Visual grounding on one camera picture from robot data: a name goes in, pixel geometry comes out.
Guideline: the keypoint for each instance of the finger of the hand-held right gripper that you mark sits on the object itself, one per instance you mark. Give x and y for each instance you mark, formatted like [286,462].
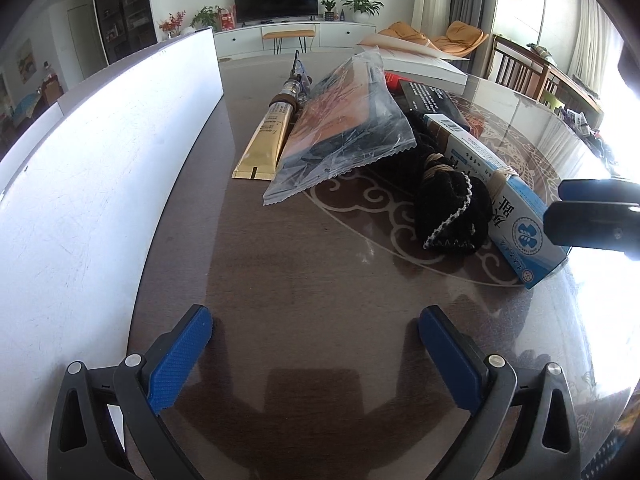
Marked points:
[595,190]
[590,225]

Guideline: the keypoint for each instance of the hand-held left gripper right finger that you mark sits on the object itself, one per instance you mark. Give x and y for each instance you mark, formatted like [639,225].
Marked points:
[450,360]

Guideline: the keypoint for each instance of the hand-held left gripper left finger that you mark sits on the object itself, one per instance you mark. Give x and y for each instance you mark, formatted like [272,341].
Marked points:
[177,360]

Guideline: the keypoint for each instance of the blue and white carton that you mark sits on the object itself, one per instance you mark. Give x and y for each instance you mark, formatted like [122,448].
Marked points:
[520,225]

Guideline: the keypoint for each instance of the metallic tube with brown band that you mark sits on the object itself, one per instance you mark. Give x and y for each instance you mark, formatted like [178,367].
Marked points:
[265,145]

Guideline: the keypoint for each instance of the black beaded pouch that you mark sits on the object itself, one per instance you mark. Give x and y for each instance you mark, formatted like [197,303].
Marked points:
[450,210]

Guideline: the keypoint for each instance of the wooden chair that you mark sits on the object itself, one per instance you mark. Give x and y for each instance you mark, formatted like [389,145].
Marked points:
[515,65]

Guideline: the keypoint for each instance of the black box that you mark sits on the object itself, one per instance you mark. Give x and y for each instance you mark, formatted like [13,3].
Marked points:
[430,97]

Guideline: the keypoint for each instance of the orange lounge chair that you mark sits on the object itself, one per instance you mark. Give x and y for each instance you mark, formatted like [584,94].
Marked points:
[460,35]

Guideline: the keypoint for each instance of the white flat box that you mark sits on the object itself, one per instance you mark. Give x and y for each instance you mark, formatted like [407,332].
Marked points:
[425,67]

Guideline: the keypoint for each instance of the red packet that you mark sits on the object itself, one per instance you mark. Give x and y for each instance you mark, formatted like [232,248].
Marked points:
[393,81]

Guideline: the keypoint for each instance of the clear plastic packet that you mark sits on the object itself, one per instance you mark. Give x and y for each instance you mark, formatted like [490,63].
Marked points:
[345,130]

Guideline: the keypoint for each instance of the large potted plant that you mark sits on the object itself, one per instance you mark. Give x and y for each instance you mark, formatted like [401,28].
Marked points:
[361,5]

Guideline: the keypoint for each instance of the white television cabinet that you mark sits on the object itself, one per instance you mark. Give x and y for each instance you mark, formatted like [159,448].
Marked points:
[340,35]

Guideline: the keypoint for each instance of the small potted plant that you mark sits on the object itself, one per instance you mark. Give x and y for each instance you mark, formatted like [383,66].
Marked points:
[328,7]

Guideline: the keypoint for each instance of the red flower bouquet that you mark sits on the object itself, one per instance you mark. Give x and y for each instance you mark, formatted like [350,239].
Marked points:
[172,22]

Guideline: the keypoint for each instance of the white door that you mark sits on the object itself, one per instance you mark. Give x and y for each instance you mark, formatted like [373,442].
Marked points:
[80,35]

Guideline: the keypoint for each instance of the wooden stool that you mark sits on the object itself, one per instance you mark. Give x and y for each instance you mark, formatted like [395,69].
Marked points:
[289,34]

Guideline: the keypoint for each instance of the red gift bag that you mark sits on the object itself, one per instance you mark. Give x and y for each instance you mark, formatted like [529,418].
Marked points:
[228,19]

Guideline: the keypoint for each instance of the bushy potted plant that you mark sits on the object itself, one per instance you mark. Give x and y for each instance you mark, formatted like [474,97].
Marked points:
[207,16]

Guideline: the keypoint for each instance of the dark display cabinet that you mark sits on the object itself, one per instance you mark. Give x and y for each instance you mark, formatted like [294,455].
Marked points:
[122,10]

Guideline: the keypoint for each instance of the black television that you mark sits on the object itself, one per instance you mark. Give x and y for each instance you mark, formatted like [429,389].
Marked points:
[275,0]

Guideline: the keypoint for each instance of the wall painting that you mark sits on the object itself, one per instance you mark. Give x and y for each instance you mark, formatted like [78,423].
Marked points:
[25,60]

